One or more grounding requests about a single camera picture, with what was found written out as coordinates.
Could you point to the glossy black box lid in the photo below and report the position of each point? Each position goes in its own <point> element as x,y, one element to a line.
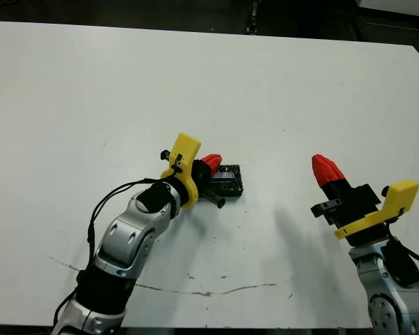
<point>232,181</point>

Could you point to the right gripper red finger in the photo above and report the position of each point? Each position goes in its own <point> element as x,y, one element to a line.
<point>337,178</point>
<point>323,176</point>

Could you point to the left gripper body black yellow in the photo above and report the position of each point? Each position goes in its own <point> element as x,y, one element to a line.
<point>185,150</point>

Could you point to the dark metal floor post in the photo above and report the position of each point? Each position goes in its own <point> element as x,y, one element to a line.
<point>254,17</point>

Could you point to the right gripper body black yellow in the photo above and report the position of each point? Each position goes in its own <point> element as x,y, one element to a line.
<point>358,211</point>

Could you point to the white furniture edge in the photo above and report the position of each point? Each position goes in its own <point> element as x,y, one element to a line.
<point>398,2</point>

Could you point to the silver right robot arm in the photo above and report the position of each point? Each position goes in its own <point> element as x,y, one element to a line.
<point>387,303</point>

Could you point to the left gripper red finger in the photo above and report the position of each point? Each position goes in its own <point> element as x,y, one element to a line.
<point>215,165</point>
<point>205,164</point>

